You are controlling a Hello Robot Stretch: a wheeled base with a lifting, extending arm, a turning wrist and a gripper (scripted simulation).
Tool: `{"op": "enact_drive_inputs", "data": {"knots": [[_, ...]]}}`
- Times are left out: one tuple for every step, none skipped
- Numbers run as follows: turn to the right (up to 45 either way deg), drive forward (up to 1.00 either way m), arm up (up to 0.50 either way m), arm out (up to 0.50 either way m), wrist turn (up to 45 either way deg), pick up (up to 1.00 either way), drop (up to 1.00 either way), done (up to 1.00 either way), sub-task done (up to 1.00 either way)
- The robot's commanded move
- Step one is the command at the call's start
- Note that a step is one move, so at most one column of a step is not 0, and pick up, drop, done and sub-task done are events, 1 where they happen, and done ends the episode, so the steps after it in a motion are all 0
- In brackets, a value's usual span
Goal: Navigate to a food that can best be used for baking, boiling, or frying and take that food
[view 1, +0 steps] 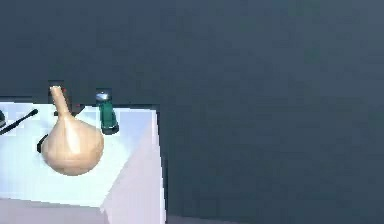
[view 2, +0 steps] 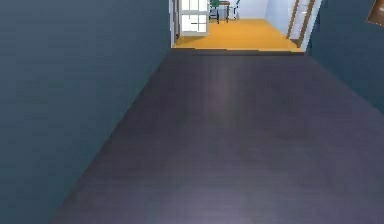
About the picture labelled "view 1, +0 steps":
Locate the white kitchen counter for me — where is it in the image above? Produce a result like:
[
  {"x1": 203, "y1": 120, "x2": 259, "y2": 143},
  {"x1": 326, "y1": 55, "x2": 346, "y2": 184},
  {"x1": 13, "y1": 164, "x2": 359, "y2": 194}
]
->
[{"x1": 0, "y1": 100, "x2": 167, "y2": 224}]

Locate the green shaker with silver cap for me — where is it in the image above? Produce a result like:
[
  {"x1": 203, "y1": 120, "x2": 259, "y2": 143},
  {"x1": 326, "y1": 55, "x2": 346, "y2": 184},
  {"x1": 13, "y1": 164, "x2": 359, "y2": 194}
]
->
[{"x1": 95, "y1": 92, "x2": 120, "y2": 136}]

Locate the black long-handled utensil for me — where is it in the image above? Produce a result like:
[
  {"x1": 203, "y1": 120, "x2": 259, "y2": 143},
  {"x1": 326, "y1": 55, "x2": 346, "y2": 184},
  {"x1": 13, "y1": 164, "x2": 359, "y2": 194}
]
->
[{"x1": 0, "y1": 108, "x2": 39, "y2": 136}]

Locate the beige round long-necked vase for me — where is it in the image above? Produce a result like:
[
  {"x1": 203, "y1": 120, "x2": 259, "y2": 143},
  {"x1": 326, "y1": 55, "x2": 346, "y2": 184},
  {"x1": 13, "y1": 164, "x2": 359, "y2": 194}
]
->
[{"x1": 40, "y1": 85, "x2": 105, "y2": 177}]

